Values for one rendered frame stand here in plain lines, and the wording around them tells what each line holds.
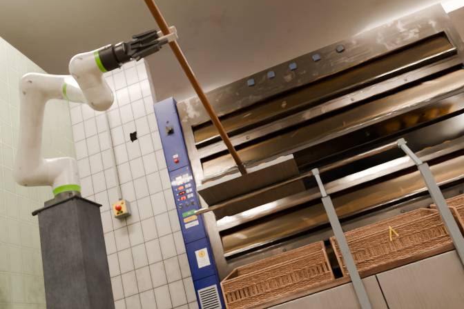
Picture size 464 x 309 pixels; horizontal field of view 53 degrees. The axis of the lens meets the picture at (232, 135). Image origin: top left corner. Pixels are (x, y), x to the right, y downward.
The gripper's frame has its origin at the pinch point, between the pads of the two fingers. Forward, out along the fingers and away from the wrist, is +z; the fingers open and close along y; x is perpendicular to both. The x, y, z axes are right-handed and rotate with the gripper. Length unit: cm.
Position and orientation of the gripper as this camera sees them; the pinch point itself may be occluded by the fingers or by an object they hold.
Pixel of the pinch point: (167, 35)
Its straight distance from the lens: 180.1
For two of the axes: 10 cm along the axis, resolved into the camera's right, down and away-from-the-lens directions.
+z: 9.4, -3.3, -1.2
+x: -3.0, -5.7, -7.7
